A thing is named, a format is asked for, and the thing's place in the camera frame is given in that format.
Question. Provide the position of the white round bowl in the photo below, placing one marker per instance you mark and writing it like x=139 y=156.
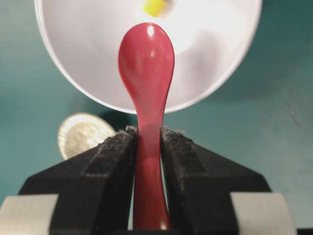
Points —
x=210 y=39

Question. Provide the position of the yellow hexagonal prism block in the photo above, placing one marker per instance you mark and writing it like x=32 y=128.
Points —
x=157 y=8

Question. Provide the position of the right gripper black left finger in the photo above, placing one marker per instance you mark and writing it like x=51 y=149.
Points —
x=88 y=194

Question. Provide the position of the pink plastic spoon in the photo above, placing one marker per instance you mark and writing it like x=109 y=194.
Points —
x=146 y=63

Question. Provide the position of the small speckled ceramic dish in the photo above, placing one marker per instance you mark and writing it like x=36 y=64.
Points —
x=80 y=132

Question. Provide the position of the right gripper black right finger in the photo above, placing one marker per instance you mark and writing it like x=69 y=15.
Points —
x=209 y=194

